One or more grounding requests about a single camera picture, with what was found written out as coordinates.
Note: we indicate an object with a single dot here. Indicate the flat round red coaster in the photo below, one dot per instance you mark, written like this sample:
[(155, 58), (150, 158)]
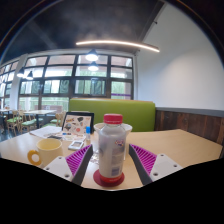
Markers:
[(96, 178)]

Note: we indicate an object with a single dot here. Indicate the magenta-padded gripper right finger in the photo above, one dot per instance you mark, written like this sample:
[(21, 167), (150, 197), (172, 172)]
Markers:
[(145, 159)]

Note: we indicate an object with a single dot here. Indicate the light wooden dining table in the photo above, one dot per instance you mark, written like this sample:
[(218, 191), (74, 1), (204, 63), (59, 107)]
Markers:
[(40, 112)]

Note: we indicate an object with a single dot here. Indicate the small white device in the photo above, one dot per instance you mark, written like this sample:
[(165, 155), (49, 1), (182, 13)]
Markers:
[(76, 145)]

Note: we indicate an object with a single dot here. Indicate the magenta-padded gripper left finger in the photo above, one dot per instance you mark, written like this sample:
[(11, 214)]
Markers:
[(77, 160)]

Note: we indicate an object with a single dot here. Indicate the clear bottle with red cap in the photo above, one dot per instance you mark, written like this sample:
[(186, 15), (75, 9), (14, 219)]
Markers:
[(111, 150)]

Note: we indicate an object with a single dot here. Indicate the white paper sheets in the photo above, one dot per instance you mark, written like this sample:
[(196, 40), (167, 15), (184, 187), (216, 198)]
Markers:
[(45, 131)]

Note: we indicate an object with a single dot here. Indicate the small dark box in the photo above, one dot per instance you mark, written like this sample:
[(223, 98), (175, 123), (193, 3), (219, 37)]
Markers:
[(54, 136)]

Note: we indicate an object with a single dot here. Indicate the long linear ceiling light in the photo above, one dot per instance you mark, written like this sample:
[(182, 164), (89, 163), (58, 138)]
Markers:
[(116, 43)]

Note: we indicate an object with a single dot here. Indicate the group of pendant lamps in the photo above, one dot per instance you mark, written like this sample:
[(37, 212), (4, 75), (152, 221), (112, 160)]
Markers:
[(91, 56)]

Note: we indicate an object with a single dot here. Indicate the green upholstered bench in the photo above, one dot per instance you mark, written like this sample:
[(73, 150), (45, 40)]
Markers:
[(133, 111)]

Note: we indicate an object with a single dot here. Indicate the group of green-seated wooden chairs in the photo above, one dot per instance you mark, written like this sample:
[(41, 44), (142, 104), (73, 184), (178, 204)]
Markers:
[(15, 120)]

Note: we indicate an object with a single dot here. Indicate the black tablet with stickers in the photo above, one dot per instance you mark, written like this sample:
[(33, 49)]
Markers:
[(77, 124)]

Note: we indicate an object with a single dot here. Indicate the large dark-framed window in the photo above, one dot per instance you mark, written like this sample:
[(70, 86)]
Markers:
[(71, 78)]

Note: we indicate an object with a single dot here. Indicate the small blue-capped bottle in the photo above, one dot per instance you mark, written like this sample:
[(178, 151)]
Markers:
[(88, 135)]

